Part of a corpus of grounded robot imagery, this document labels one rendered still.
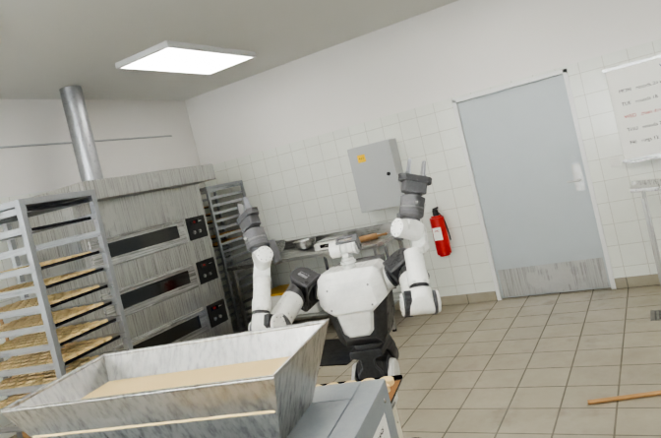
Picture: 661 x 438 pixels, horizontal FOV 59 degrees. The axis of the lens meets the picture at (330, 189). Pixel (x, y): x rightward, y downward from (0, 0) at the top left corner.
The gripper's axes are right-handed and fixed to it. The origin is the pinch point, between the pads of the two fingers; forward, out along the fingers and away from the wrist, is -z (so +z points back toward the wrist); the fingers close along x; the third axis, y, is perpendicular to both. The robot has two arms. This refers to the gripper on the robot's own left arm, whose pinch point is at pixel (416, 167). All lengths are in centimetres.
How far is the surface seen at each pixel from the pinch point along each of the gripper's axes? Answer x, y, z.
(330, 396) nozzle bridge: 40, -80, 69
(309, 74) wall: -6, 423, -197
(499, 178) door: -196, 323, -89
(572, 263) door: -267, 301, -13
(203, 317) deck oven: 67, 388, 82
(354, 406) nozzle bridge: 37, -89, 69
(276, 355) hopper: 51, -75, 63
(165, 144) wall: 145, 516, -110
